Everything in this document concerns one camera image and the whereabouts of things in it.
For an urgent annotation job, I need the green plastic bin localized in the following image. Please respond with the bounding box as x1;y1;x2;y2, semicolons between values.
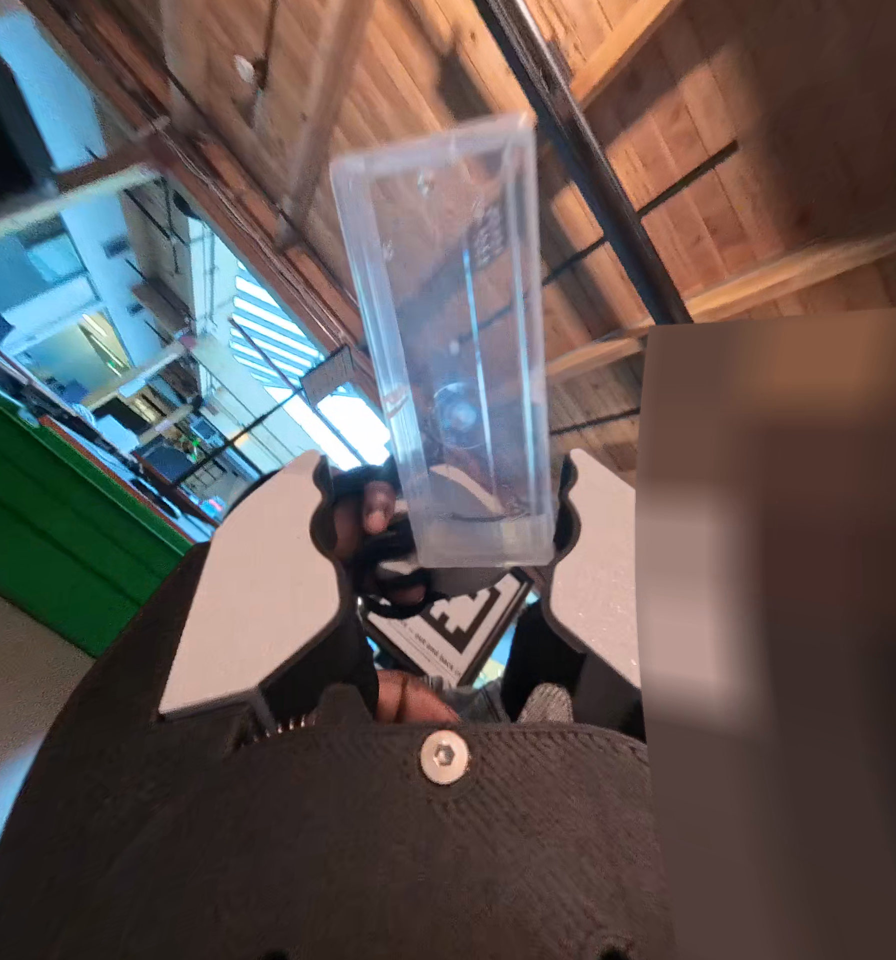
0;375;216;657

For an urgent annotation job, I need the person's right hand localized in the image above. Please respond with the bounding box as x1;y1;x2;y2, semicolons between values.
358;480;400;537

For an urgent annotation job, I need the window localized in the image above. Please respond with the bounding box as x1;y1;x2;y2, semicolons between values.
223;262;392;466

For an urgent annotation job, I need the person's left hand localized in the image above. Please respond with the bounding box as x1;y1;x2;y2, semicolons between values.
376;669;460;725

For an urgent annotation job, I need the dark hanging sign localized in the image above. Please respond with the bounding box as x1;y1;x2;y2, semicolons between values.
301;345;359;402

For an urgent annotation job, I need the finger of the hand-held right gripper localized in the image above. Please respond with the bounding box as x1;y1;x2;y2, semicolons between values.
425;564;520;597

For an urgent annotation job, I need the black metal pole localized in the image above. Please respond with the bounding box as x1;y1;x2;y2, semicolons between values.
474;0;695;325

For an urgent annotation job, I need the single transparent plastic drawer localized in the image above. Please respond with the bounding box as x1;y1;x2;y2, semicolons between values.
330;112;557;569

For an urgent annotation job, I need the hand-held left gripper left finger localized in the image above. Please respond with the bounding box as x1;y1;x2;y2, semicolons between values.
157;450;345;735

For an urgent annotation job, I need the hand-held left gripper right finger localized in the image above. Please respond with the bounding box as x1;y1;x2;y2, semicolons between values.
540;447;641;690

